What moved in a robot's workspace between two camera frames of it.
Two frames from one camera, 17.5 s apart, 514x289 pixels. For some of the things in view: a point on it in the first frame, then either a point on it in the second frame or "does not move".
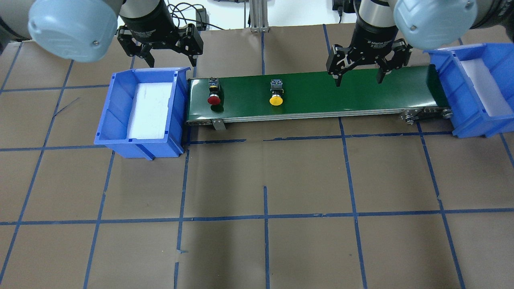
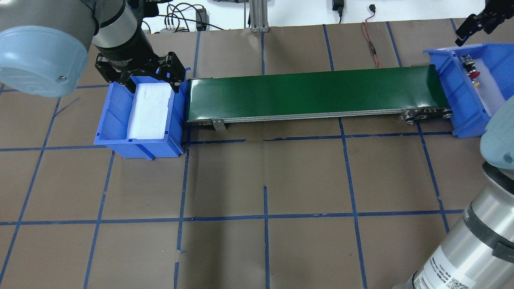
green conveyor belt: x=310 y=95 does not move
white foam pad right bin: x=493 y=99 does not move
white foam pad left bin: x=149 y=112 does not move
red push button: x=214 y=99 → x=468 y=65
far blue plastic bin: x=144 y=113 does not move
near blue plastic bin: x=478 y=79 does not move
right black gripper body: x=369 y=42 → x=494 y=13
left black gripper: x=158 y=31 → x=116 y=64
